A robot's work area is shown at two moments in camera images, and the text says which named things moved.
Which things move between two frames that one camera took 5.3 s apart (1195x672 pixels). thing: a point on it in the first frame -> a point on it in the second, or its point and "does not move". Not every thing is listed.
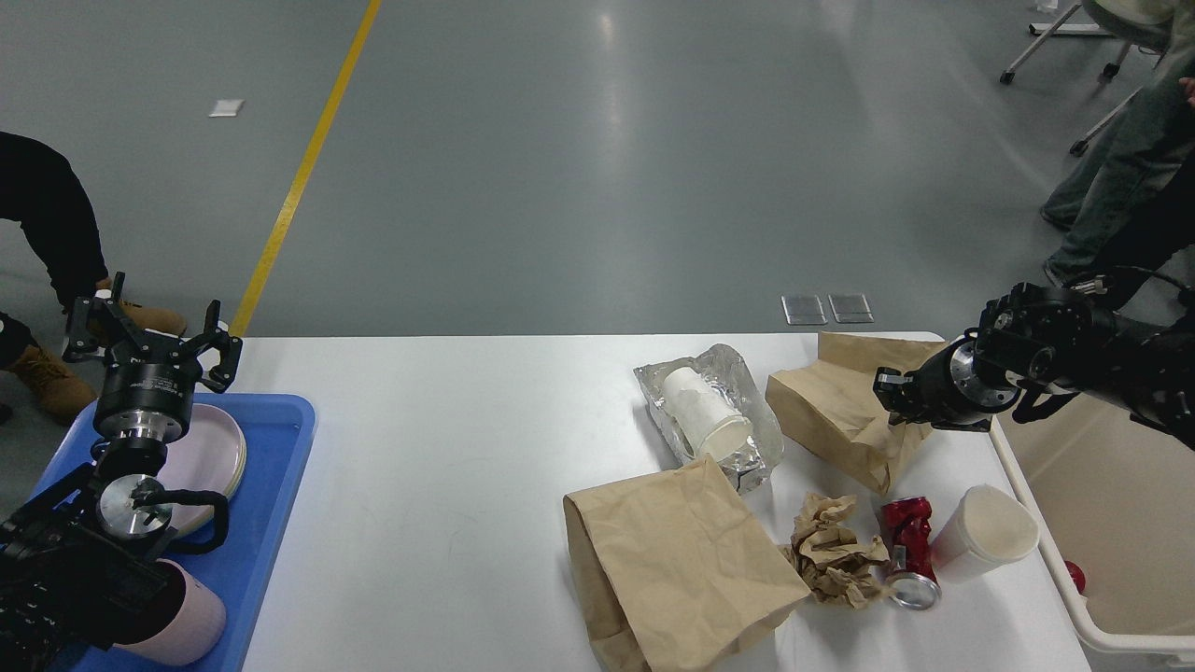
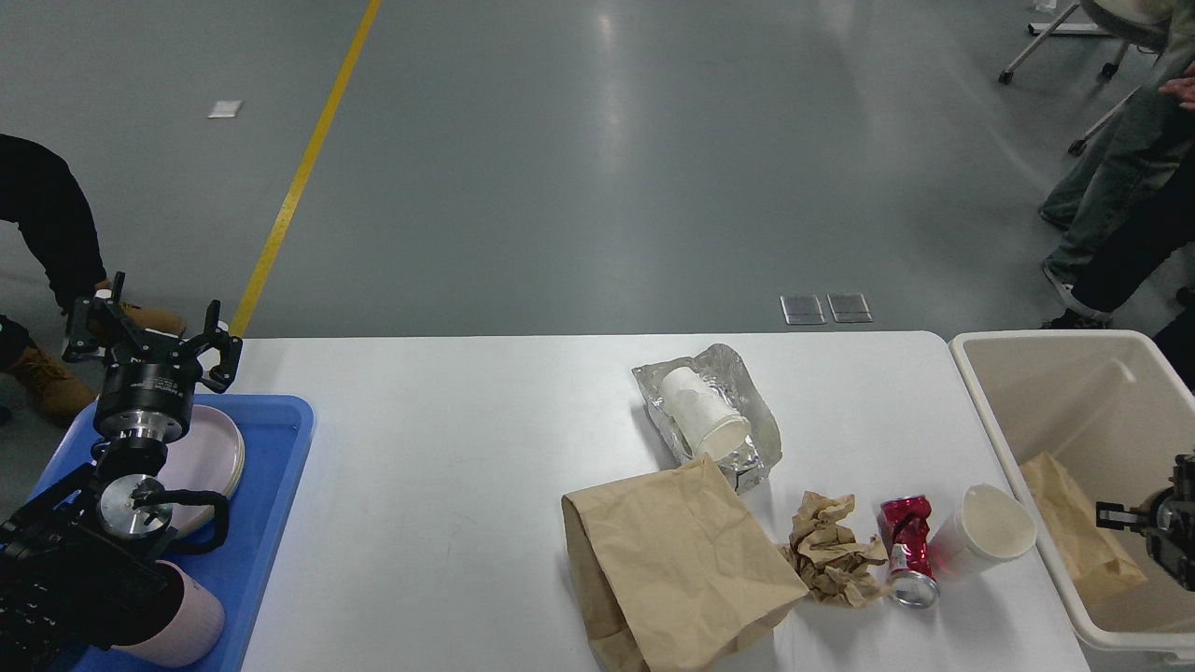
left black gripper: [146, 400] does not move
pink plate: [210, 456] does not move
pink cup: [198, 626] does not move
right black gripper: [950, 392] -> [1170, 523]
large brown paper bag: [675, 572] does not move
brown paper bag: [832, 414] -> [1097, 554]
